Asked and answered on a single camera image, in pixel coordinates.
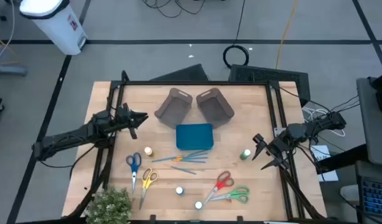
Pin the black perforated case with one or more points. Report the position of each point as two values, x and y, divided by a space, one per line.
268 76

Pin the yellow paint bottle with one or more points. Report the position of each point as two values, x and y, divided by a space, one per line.
148 151

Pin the blue paint bottle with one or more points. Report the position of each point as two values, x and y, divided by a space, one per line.
179 190

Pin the green paint bottle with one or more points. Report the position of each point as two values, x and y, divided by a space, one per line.
245 154

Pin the blue plastic tray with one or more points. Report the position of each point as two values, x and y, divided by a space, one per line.
194 137

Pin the white trash can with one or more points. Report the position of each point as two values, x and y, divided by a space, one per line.
54 28

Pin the grey plastic storage bin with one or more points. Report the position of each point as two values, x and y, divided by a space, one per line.
214 109
174 109

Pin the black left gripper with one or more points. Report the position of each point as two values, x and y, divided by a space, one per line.
125 118

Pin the backlit keyboard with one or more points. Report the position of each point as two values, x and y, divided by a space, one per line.
376 196

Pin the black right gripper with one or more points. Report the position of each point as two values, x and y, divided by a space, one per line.
276 146

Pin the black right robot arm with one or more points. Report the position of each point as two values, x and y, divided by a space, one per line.
298 130

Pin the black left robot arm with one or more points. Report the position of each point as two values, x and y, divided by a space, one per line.
69 137

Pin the black desk bar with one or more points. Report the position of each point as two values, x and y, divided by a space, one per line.
343 157

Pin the black clamp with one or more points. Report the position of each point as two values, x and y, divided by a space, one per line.
239 219
152 219

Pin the white paper sheet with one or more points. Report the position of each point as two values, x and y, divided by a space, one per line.
331 176

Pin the black flat panel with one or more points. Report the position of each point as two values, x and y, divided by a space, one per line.
184 74

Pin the green potted plant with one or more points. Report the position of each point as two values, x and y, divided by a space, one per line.
108 205

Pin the black metal rig frame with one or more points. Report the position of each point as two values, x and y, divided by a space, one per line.
194 83

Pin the teal paint bottle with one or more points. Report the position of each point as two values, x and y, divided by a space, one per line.
198 205

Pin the grey desk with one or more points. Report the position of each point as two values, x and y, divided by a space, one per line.
373 124

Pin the white chair seat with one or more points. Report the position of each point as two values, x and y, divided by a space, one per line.
349 193

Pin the grey stand base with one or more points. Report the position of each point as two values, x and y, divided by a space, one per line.
7 70

